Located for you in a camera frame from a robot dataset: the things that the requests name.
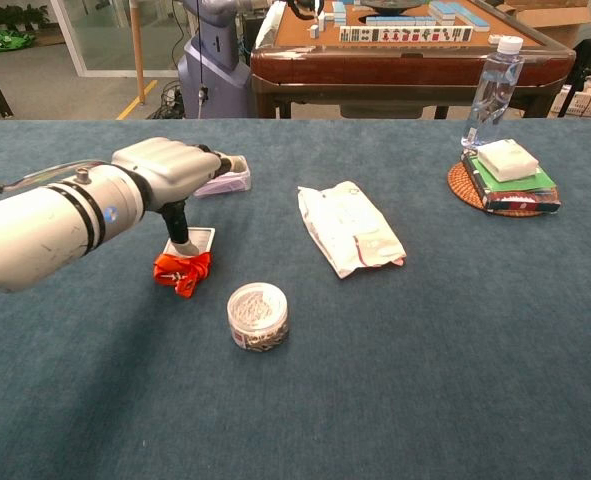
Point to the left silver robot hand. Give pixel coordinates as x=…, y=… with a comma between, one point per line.
x=170, y=162

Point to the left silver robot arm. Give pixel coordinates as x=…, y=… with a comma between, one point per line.
x=35, y=225

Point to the clear box of purple picks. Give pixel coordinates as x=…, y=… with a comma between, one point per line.
x=230, y=185

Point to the wooden pole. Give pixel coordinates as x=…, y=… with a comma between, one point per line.
x=137, y=50

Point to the clear round paper clip jar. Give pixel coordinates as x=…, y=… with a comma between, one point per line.
x=257, y=315

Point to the white plastic packet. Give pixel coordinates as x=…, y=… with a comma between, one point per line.
x=345, y=225

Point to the single standing mahjong tile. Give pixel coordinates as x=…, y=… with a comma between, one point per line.
x=314, y=31

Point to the green bag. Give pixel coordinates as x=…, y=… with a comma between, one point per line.
x=10, y=40

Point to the green potted plants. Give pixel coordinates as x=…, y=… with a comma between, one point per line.
x=5, y=17

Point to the short stack blue mahjong tiles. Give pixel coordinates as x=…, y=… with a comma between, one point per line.
x=339, y=12

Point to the wooden mahjong table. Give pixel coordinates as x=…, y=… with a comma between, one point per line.
x=400, y=65

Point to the row of face-up mahjong tiles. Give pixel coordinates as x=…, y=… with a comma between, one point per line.
x=405, y=35

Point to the straight row blue mahjong tiles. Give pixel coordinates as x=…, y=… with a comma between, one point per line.
x=400, y=21

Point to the black round dish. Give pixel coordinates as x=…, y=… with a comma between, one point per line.
x=392, y=4

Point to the woven rattan coaster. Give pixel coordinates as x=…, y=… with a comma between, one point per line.
x=462, y=190

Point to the diagonal stack blue mahjong tiles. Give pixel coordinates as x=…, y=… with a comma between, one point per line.
x=457, y=15

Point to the clear water bottle white cap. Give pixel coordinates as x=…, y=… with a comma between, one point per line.
x=495, y=90

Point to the small white box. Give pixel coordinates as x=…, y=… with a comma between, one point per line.
x=507, y=160

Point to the single lying white mahjong tile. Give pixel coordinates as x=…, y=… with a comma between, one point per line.
x=495, y=38

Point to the stacked books green cover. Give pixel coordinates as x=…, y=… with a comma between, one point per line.
x=520, y=201

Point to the green book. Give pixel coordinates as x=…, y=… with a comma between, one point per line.
x=530, y=182

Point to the black tripod stand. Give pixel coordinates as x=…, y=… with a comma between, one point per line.
x=570, y=95

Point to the cardboard box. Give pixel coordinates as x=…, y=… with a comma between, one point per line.
x=555, y=20

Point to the purple robot pedestal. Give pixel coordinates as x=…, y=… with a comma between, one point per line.
x=215, y=75

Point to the white glass door frame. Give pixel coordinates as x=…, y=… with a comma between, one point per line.
x=72, y=50

